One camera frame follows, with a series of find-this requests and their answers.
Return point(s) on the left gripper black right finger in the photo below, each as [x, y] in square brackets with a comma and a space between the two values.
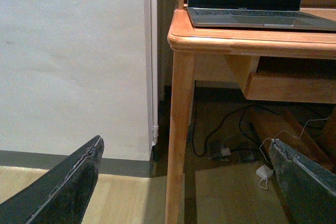
[308, 188]

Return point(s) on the wooden pull-out keyboard tray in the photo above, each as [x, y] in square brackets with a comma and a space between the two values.
[292, 80]

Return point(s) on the wooden desk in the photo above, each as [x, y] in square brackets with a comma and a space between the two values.
[189, 44]

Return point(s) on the white wall pipe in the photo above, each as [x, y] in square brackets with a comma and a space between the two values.
[154, 75]

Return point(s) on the white power adapter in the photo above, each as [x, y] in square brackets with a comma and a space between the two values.
[264, 172]

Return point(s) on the grey open laptop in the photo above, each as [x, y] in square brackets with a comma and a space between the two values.
[264, 14]

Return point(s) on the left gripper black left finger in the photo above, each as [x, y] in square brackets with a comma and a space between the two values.
[62, 194]

